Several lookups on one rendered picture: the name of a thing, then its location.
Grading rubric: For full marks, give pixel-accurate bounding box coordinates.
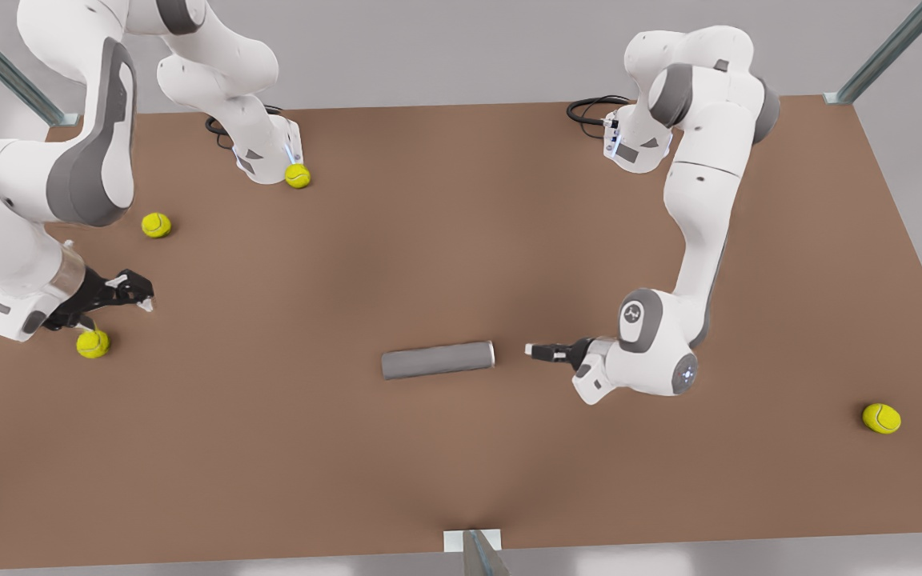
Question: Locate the grey tennis tube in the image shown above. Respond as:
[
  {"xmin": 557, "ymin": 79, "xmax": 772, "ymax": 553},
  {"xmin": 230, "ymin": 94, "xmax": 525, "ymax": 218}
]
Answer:
[{"xmin": 381, "ymin": 340, "xmax": 497, "ymax": 381}]

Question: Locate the silver frame post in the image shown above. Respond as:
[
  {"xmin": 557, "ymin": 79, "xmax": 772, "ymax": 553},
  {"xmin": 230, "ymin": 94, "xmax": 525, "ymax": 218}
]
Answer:
[
  {"xmin": 0, "ymin": 4, "xmax": 80, "ymax": 128},
  {"xmin": 443, "ymin": 528, "xmax": 511, "ymax": 576},
  {"xmin": 823, "ymin": 0, "xmax": 922, "ymax": 106}
]

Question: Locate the black cable loop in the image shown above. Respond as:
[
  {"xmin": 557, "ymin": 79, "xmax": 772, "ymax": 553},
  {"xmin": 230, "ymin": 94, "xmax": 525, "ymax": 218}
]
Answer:
[
  {"xmin": 204, "ymin": 104, "xmax": 286, "ymax": 151},
  {"xmin": 566, "ymin": 95, "xmax": 632, "ymax": 142}
]

